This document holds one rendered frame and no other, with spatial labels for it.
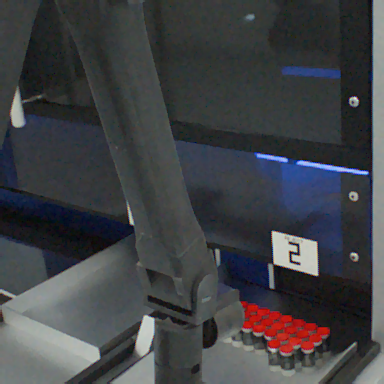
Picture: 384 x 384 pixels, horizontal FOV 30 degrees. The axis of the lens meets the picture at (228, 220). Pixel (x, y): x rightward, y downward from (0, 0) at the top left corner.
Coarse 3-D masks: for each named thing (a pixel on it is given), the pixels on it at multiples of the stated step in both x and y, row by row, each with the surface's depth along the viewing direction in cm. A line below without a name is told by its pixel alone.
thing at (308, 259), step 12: (276, 240) 116; (288, 240) 115; (300, 240) 113; (276, 252) 117; (288, 252) 116; (300, 252) 114; (312, 252) 112; (288, 264) 117; (300, 264) 115; (312, 264) 113
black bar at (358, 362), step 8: (368, 344) 111; (376, 344) 111; (360, 352) 109; (368, 352) 109; (376, 352) 111; (352, 360) 107; (360, 360) 107; (368, 360) 109; (344, 368) 106; (352, 368) 106; (360, 368) 107; (336, 376) 104; (344, 376) 104; (352, 376) 105
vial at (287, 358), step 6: (282, 348) 107; (288, 348) 107; (282, 354) 107; (288, 354) 106; (282, 360) 107; (288, 360) 107; (294, 360) 107; (282, 366) 107; (288, 366) 107; (294, 366) 108; (282, 372) 108; (288, 372) 108; (294, 372) 108
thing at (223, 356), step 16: (208, 352) 115; (224, 352) 115; (240, 352) 115; (352, 352) 108; (144, 368) 110; (208, 368) 112; (224, 368) 111; (240, 368) 111; (256, 368) 111; (320, 368) 109; (336, 368) 105
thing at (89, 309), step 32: (96, 256) 145; (128, 256) 150; (32, 288) 133; (64, 288) 139; (96, 288) 138; (128, 288) 137; (32, 320) 123; (64, 320) 128; (96, 320) 127; (128, 320) 127; (96, 352) 114
